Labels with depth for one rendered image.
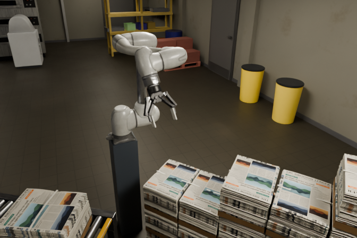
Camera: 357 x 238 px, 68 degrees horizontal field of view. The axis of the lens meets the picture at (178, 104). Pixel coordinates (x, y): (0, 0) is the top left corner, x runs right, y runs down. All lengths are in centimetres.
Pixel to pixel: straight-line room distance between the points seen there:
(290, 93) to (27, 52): 652
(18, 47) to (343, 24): 723
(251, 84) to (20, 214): 444
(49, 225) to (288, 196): 130
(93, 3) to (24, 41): 415
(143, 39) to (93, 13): 963
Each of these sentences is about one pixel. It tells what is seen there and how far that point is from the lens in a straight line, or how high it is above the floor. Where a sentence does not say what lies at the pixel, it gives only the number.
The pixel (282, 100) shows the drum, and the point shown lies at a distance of 470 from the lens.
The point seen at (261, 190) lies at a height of 107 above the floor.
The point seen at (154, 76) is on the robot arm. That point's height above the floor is 172.
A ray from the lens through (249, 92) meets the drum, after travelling 540.
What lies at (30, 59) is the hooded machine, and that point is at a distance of 824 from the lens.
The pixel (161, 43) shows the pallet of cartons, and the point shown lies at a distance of 741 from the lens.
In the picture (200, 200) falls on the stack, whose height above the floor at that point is 83.
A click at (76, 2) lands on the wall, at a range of 1145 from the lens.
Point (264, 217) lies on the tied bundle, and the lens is 173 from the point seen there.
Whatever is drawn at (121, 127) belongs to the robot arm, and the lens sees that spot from 213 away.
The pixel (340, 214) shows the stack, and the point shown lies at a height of 116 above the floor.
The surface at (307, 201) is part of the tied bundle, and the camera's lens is 176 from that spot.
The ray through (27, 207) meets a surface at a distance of 177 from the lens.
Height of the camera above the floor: 217
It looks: 25 degrees down
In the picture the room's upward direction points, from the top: 1 degrees clockwise
